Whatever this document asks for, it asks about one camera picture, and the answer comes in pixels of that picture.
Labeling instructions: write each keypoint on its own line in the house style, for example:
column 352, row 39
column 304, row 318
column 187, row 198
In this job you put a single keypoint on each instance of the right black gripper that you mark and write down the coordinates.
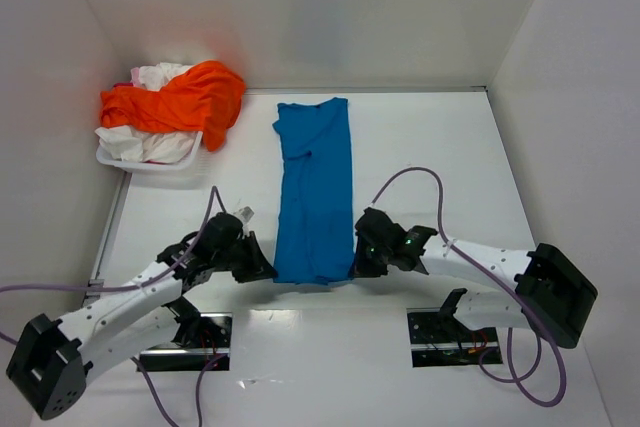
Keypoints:
column 370, row 254

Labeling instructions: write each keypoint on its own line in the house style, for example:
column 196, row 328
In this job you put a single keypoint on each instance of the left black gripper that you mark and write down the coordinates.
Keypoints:
column 249, row 257

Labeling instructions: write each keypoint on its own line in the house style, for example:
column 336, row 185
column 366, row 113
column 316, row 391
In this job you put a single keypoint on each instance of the blue t shirt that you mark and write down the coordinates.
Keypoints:
column 315, row 237

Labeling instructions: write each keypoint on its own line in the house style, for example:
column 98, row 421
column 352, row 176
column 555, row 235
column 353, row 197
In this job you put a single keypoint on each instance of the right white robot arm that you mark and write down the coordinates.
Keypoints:
column 540, row 290

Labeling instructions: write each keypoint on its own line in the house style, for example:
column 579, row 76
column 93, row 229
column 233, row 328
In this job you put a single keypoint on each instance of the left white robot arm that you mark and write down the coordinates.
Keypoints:
column 55, row 360

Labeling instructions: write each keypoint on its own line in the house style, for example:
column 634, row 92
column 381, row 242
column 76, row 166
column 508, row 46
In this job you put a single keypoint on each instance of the white t shirt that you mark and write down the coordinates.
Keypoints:
column 131, row 145

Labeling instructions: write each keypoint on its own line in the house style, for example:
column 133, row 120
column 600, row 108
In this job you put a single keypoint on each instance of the white plastic basket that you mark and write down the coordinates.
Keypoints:
column 104, row 158

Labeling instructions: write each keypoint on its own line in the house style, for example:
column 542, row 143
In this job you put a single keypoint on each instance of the orange t shirt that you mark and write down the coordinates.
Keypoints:
column 207, row 98

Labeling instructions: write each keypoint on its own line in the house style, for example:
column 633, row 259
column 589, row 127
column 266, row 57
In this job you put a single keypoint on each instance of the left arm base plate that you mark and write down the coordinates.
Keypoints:
column 214, row 339

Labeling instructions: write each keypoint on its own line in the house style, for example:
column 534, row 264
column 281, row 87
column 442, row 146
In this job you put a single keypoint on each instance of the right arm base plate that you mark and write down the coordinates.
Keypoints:
column 439, row 342

